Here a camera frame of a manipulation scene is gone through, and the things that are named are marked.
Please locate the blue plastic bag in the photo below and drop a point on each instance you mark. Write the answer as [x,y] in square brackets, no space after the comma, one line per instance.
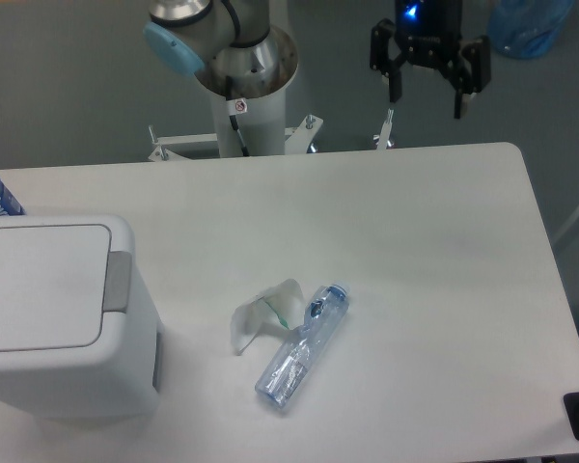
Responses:
[526,30]

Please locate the white trash can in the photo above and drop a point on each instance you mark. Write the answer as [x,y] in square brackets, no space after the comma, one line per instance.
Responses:
[80,336]

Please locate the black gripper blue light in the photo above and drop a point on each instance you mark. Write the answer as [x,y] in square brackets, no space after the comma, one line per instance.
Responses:
[428,35]

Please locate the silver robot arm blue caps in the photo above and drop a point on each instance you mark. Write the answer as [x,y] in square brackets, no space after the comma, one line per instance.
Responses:
[190,35]

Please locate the crushed clear plastic bottle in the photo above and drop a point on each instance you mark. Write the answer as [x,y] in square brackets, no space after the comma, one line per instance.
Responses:
[297,355]

